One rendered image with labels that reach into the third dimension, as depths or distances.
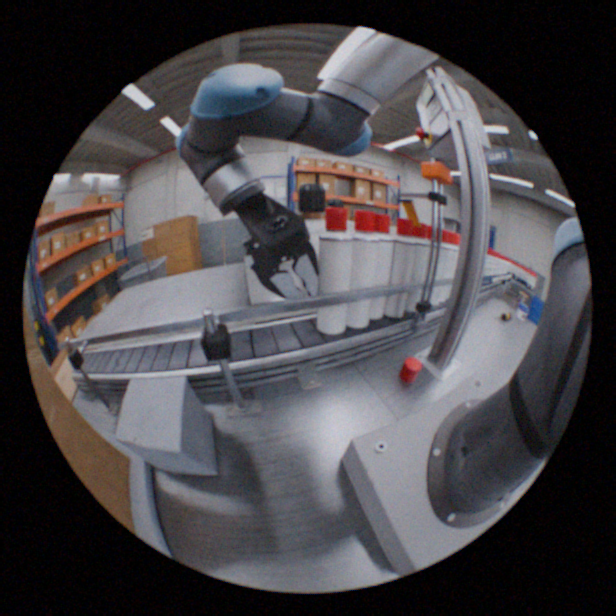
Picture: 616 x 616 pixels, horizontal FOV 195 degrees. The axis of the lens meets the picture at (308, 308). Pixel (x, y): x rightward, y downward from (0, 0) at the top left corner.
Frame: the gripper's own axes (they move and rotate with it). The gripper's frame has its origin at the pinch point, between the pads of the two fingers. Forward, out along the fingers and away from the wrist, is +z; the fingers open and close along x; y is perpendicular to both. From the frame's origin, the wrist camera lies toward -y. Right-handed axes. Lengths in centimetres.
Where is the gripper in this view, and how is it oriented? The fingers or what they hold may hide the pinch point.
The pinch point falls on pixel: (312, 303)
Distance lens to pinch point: 30.4
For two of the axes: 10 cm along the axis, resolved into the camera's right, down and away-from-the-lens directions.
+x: -8.1, 5.8, -0.4
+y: -3.4, -4.3, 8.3
